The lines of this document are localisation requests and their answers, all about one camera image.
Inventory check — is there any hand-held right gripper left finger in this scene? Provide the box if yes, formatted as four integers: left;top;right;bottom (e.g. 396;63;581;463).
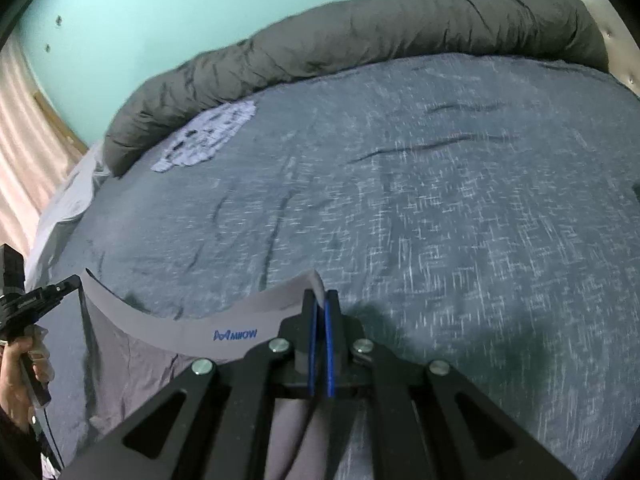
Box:
60;287;321;480

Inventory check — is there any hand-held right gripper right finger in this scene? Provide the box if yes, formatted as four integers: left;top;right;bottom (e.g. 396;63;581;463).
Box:
324;290;576;480

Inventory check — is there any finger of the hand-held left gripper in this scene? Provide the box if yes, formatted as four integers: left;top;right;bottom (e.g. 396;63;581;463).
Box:
36;275;83;308

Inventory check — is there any person's left forearm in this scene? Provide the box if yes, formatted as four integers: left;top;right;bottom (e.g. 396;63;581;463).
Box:
0;407;48;480

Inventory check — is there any person's left hand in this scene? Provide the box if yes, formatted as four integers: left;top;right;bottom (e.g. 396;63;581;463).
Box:
0;326;56;432

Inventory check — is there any white bed sheet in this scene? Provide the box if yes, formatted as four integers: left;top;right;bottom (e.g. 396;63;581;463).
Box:
25;140;113;283

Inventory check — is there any pink striped curtain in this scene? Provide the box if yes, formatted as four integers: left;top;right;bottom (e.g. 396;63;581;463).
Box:
0;40;91;261

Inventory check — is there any wooden trim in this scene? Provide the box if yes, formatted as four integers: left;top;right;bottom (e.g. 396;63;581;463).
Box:
32;91;89;154

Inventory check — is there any blue-grey bed blanket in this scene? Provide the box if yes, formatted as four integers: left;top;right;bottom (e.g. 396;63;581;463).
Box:
25;52;640;480

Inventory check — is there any light patterned cloth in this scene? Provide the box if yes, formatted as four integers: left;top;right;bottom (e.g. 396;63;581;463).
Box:
151;100;258;174

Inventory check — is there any rolled grey duvet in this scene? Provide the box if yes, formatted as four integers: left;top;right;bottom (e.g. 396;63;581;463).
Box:
103;0;611;177

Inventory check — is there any white bed headboard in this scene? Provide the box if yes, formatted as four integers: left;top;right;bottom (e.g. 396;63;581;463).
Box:
582;0;640;97

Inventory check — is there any black cable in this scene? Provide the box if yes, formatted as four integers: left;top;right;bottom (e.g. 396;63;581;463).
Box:
30;400;65;470

